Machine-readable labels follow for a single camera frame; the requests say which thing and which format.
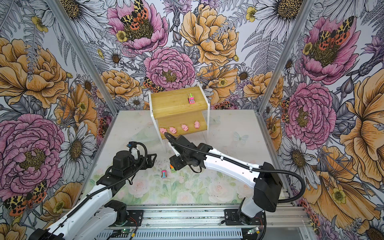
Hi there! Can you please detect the bamboo two-tier shelf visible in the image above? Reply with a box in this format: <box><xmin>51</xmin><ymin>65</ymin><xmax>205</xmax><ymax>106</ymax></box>
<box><xmin>149</xmin><ymin>84</ymin><xmax>211</xmax><ymax>150</ymax></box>

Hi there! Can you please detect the green orange mixer truck toy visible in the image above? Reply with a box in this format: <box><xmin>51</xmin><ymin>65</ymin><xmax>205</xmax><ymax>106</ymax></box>
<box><xmin>170</xmin><ymin>165</ymin><xmax>176</xmax><ymax>173</ymax></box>

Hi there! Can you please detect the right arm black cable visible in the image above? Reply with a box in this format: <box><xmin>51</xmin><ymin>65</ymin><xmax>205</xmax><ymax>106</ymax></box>
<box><xmin>164</xmin><ymin>132</ymin><xmax>307</xmax><ymax>204</ymax></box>

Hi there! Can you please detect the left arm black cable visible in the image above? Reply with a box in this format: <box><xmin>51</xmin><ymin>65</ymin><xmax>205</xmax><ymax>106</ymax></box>
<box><xmin>67</xmin><ymin>141</ymin><xmax>149</xmax><ymax>217</ymax></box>

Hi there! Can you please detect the pink green toy truck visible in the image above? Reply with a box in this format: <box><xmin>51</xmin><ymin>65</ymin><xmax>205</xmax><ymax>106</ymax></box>
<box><xmin>188</xmin><ymin>93</ymin><xmax>195</xmax><ymax>104</ymax></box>

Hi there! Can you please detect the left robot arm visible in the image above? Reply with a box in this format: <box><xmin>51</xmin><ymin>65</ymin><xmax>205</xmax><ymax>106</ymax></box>
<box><xmin>29</xmin><ymin>151</ymin><xmax>157</xmax><ymax>240</ymax></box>

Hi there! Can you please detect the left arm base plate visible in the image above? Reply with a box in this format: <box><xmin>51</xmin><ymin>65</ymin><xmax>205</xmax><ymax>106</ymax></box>
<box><xmin>114</xmin><ymin>210</ymin><xmax>144</xmax><ymax>227</ymax></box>

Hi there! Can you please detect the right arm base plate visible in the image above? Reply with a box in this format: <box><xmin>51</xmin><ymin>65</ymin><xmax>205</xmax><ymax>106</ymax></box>
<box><xmin>221</xmin><ymin>209</ymin><xmax>265</xmax><ymax>226</ymax></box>

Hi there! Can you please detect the aluminium front rail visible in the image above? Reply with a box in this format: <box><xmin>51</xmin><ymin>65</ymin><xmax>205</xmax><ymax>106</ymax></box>
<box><xmin>127</xmin><ymin>204</ymin><xmax>310</xmax><ymax>230</ymax></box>

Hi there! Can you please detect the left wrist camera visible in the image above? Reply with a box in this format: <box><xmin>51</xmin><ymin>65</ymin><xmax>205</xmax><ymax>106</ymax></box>
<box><xmin>127</xmin><ymin>142</ymin><xmax>136</xmax><ymax>148</ymax></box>

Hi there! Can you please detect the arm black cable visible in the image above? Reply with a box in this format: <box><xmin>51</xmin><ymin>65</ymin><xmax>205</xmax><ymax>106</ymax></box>
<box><xmin>164</xmin><ymin>132</ymin><xmax>307</xmax><ymax>204</ymax></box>
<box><xmin>67</xmin><ymin>141</ymin><xmax>149</xmax><ymax>217</ymax></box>

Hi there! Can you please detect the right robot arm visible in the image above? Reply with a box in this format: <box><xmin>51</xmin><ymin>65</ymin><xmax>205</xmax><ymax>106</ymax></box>
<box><xmin>165</xmin><ymin>133</ymin><xmax>283</xmax><ymax>225</ymax></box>

